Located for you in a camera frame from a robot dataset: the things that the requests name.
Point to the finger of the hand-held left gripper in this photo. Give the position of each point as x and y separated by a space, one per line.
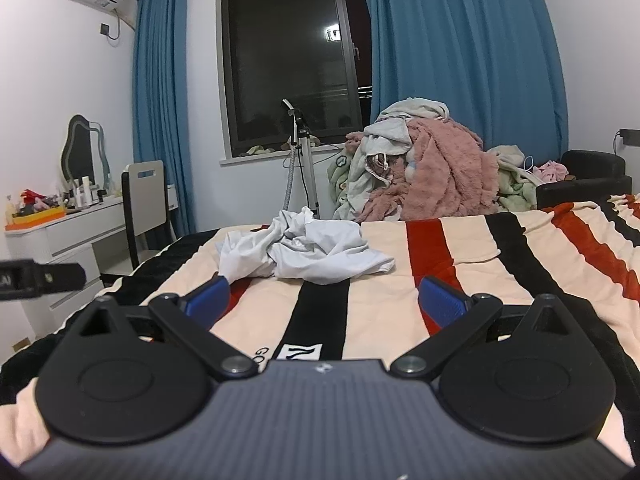
55 277

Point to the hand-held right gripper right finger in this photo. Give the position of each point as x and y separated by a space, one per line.
442 301

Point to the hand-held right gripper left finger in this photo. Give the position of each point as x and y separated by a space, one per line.
210 296

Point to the white shirt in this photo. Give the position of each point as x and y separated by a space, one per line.
320 255

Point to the white dresser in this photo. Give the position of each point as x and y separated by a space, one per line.
70 240

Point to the orange tray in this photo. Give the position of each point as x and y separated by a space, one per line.
35 220

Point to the striped fleece blanket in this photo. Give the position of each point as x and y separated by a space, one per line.
385 245

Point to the group of cosmetic bottles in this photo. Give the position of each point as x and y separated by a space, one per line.
86 192

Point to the grey and black chair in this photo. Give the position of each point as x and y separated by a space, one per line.
160 110
145 195

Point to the wavy vanity mirror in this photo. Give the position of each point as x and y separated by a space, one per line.
79 155

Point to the pale green cloth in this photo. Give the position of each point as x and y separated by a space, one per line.
515 192

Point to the pink fluffy blanket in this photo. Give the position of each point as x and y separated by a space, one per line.
445 170

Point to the plush items on windowsill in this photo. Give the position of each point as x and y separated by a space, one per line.
255 150

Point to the garment steamer stand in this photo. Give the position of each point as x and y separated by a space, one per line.
306 160

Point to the pink cloth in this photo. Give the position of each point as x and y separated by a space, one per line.
550 170

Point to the light grey garment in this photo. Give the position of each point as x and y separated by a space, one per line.
390 132

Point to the black armchair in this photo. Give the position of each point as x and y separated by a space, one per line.
590 165

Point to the dark window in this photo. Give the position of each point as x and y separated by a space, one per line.
285 60

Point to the blue curtain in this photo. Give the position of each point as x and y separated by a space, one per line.
450 35

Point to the wall charger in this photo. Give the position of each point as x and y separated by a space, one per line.
627 136

